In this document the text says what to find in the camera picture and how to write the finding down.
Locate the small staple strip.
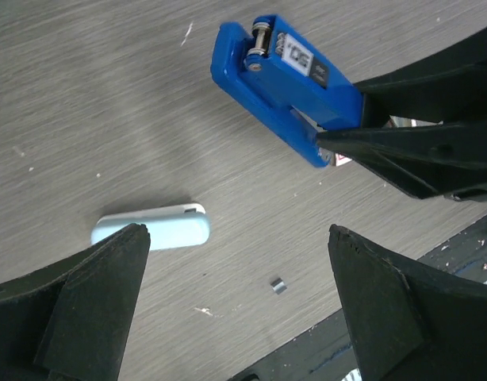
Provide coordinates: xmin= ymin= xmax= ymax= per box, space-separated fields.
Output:
xmin=270 ymin=277 xmax=287 ymax=295

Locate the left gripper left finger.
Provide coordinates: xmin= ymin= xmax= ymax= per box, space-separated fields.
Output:
xmin=0 ymin=224 xmax=151 ymax=380

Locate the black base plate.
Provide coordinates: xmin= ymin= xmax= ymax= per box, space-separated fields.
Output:
xmin=236 ymin=215 xmax=487 ymax=380

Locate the red white staple box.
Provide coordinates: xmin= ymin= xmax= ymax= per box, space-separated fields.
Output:
xmin=333 ymin=154 xmax=352 ymax=167

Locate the light blue small stapler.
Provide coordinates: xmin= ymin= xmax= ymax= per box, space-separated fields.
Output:
xmin=90 ymin=202 xmax=211 ymax=251

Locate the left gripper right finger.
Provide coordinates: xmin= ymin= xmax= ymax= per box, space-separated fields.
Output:
xmin=328 ymin=225 xmax=487 ymax=380

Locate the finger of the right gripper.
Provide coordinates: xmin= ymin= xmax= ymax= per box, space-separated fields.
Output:
xmin=355 ymin=27 xmax=487 ymax=123
xmin=317 ymin=121 xmax=487 ymax=201

